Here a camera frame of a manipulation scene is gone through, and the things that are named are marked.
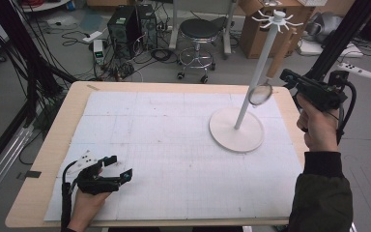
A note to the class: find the black tape piece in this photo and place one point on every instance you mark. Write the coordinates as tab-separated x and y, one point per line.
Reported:
32	174

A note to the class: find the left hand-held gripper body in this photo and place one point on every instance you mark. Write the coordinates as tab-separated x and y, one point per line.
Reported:
93	185

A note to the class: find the white power strip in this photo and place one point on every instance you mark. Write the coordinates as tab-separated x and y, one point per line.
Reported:
92	36

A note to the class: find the person's right hand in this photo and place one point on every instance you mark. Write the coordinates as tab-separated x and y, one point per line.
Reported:
320	132

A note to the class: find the large black computer tower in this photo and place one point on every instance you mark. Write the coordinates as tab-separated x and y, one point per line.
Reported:
122	32

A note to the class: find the slim black computer tower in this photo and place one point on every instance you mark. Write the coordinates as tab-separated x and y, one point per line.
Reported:
148	25

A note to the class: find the aluminium rail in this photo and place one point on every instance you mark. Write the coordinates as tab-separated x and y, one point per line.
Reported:
3	170

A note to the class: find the white flat board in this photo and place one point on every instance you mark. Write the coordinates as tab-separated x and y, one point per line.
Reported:
312	48

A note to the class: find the white hook stand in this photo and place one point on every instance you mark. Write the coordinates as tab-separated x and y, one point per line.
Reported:
254	80

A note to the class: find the brown cardboard box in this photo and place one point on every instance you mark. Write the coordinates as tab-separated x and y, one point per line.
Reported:
257	38

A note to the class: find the grey bag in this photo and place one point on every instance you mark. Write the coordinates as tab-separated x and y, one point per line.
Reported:
323	25

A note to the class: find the white grid mat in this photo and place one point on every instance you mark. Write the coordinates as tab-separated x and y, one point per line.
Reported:
161	129

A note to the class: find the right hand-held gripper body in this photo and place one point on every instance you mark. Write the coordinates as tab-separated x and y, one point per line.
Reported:
322	95

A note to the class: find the black round stool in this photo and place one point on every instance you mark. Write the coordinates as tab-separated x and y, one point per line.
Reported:
199	29

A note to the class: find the person's left hand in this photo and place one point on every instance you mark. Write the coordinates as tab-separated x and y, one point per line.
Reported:
85	209

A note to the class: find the white bench power supply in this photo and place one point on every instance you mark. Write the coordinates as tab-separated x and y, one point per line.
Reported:
98	51

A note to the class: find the black metal stand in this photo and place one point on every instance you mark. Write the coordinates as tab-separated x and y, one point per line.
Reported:
32	64
344	32

